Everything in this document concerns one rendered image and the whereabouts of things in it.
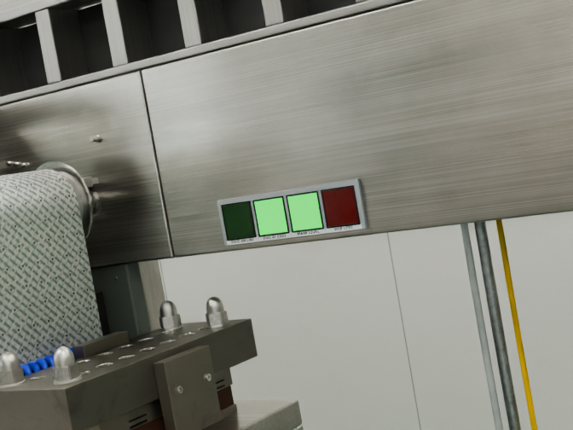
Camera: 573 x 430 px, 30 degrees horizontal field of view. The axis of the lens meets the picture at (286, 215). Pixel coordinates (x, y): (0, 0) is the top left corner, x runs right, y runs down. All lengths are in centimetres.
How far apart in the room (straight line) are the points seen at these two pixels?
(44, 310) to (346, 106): 54
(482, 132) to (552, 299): 257
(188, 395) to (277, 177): 34
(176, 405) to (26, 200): 38
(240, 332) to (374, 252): 259
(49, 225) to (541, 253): 254
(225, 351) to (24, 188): 38
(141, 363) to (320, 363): 300
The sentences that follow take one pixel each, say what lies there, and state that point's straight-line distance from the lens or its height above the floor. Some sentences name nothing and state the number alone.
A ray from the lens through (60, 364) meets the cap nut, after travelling 141.
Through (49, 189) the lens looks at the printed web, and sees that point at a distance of 166.
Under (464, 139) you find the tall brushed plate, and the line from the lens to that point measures 140.
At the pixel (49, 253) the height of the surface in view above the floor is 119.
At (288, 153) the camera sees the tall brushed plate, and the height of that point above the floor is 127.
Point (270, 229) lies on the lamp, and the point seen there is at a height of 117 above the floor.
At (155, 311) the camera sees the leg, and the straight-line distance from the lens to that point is 199.
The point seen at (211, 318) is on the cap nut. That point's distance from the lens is 164.
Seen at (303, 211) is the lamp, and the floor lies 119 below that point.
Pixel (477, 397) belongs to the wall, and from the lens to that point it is 415.
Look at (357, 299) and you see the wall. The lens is 428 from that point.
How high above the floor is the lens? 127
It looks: 3 degrees down
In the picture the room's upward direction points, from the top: 10 degrees counter-clockwise
